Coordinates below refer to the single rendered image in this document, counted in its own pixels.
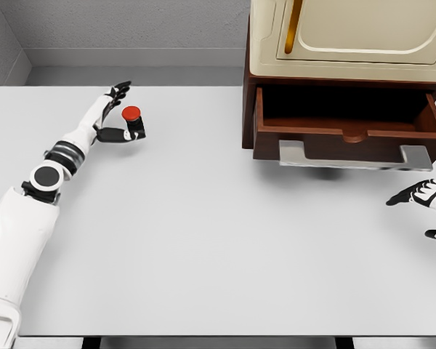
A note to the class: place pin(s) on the right robot hand striped fingers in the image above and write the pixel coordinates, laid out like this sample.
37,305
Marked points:
433,192

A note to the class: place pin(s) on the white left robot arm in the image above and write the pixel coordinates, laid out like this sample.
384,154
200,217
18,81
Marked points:
18,232

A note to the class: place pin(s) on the cream and brown cabinet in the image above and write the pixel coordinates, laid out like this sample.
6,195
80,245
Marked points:
269,54

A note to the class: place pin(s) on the red button black switch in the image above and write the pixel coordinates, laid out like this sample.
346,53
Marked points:
130,113

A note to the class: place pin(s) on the left robot hand striped fingers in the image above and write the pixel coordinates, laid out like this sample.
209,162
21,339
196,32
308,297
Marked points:
101,107

